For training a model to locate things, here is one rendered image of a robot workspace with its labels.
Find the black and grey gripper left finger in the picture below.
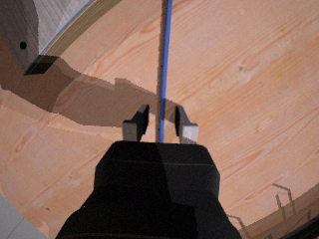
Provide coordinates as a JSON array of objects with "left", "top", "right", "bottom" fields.
[{"left": 122, "top": 105, "right": 150, "bottom": 141}]

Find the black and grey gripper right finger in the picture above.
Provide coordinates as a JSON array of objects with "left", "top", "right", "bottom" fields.
[{"left": 174, "top": 106, "right": 199, "bottom": 144}]

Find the blue cable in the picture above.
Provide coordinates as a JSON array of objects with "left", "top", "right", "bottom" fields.
[{"left": 159, "top": 0, "right": 172, "bottom": 142}]

